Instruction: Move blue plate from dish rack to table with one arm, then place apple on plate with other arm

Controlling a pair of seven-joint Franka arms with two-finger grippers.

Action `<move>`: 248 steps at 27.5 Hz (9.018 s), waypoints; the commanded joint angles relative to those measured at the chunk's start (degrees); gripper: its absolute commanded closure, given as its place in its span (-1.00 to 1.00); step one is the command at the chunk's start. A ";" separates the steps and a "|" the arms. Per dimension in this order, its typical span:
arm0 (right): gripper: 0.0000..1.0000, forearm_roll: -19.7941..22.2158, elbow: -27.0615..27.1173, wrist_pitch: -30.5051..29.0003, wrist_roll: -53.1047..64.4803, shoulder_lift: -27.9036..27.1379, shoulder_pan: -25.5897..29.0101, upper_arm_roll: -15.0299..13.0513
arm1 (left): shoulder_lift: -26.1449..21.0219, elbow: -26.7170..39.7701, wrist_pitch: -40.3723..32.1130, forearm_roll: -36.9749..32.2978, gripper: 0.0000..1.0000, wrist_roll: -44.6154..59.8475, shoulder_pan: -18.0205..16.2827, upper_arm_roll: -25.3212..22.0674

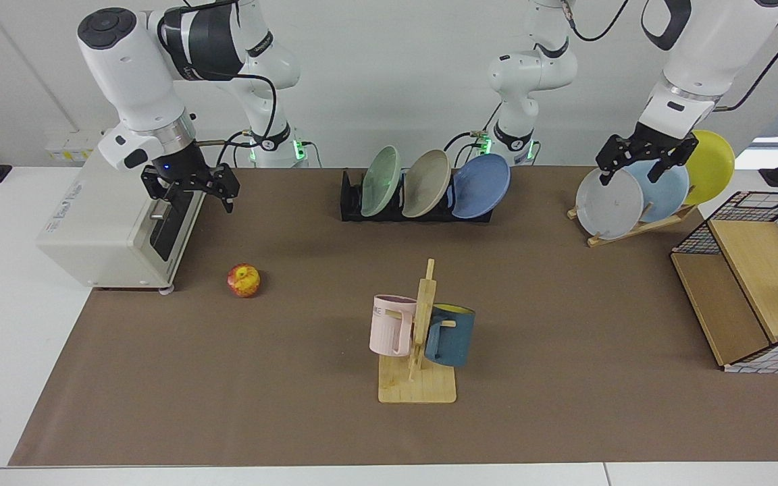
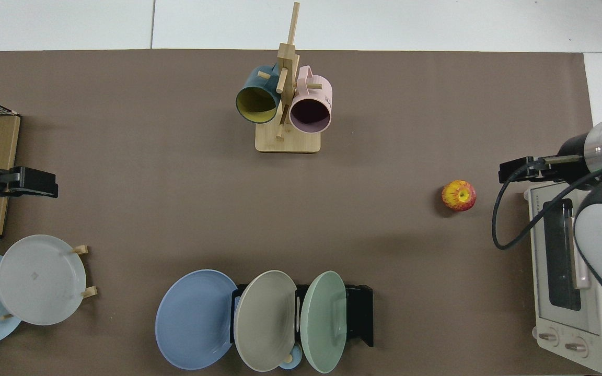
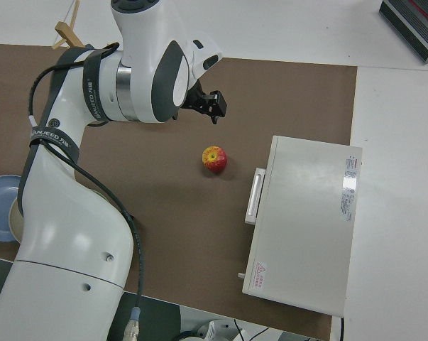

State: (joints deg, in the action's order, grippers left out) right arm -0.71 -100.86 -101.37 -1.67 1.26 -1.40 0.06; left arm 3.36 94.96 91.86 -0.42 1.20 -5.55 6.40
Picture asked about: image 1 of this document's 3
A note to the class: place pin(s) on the red yellow apple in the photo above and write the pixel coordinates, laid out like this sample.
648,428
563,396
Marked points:
244,281

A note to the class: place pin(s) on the light blue plate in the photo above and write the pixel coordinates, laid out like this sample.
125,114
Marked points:
666,196

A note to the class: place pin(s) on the grey plate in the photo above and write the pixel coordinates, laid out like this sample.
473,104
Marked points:
608,206

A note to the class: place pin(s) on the yellow plate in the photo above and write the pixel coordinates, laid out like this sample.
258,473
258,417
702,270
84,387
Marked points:
710,169

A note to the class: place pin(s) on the wooden plate rack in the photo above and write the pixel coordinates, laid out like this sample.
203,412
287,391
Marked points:
625,231

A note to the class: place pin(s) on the black dish rack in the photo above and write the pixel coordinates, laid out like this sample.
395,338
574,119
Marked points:
350,202

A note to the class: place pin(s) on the pale green plate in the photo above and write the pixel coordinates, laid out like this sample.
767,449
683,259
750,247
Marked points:
381,181

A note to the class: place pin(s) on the beige plate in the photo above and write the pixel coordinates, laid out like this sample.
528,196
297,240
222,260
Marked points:
426,183

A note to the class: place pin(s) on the pale toaster oven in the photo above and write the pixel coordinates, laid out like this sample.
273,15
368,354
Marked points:
92,223

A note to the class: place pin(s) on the brown table cloth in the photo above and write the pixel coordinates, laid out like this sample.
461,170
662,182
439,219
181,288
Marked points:
227,378

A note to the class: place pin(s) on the pink mug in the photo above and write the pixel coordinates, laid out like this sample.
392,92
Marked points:
389,327

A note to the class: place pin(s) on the dark blue mug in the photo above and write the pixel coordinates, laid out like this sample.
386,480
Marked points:
453,337

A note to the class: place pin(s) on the wooden cup stand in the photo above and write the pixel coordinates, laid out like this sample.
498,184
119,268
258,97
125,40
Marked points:
423,388

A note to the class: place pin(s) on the white wall socket box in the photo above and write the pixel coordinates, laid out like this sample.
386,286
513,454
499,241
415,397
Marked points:
68,145

